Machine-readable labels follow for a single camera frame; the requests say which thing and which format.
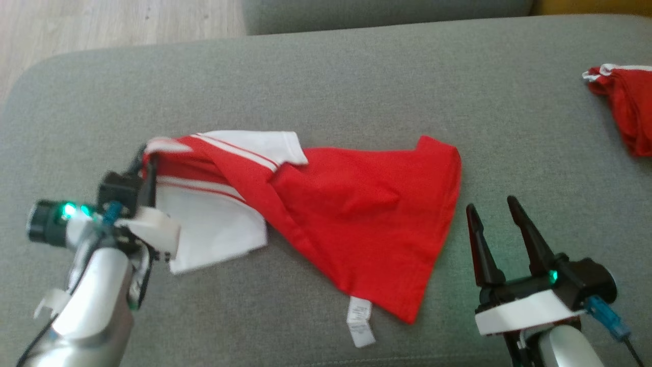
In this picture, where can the red shorts with white trim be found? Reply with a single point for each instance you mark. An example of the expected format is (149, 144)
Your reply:
(631, 112)

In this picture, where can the large grey sofa seat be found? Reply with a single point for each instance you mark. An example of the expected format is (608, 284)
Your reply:
(356, 76)

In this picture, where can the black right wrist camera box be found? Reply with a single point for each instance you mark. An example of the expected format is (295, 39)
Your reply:
(591, 280)

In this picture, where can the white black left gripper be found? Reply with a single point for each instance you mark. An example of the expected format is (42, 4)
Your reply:
(158, 229)

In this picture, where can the red and white shirt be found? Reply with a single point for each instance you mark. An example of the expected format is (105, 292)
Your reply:
(356, 219)

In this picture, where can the wide yellow sofa back cushion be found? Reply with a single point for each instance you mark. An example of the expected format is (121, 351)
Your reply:
(596, 5)

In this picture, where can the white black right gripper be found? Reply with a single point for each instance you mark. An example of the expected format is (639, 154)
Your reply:
(530, 303)

